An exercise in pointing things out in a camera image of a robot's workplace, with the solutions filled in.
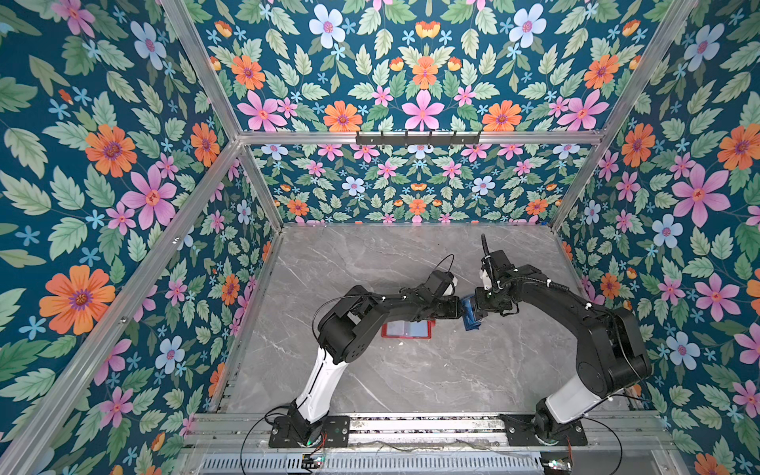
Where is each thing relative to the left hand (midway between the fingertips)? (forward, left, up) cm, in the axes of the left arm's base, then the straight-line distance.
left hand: (468, 309), depth 93 cm
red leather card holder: (-4, +20, -2) cm, 20 cm away
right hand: (+1, -5, +3) cm, 6 cm away
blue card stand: (+1, 0, 0) cm, 1 cm away
